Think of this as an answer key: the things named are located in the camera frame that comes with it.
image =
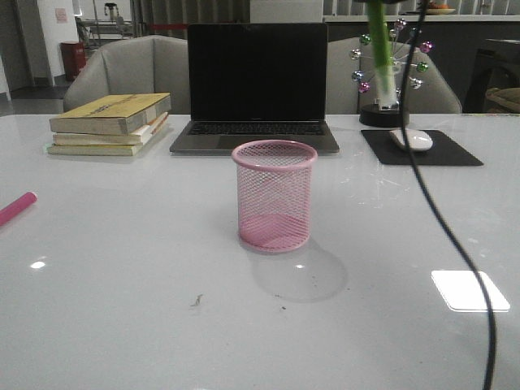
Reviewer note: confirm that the grey open laptop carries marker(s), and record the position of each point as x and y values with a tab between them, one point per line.
251	82

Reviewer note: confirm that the pink highlighter pen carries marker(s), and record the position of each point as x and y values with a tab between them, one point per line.
16	207

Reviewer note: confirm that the pink mesh pen holder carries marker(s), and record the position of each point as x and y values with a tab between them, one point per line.
273	193

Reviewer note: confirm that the green highlighter pen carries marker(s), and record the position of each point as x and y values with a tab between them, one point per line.
384	77

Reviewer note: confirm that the bottom yellow book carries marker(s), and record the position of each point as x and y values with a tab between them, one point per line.
95	150

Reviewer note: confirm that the fruit bowl on counter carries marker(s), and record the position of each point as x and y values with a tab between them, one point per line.
436	8

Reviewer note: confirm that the black mouse pad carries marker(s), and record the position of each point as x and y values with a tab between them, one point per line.
445	152

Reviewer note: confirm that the white computer mouse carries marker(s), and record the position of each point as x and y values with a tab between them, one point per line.
418	140

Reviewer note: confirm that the left grey chair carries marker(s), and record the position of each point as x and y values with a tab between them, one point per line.
151	64

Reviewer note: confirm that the red bin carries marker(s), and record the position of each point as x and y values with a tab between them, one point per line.
74	60

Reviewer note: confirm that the yellow book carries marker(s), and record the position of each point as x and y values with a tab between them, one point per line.
95	150
118	114

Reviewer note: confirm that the middle cream book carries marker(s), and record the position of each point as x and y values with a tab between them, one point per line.
139	137

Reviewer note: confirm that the grey chair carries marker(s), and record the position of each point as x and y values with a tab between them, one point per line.
351	82
151	64

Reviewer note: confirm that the ferris wheel desk toy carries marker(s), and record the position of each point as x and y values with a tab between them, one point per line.
407	71

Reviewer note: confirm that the right grey chair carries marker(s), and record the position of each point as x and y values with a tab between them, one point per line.
351	82

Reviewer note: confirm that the top yellow book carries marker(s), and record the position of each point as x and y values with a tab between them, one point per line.
118	114

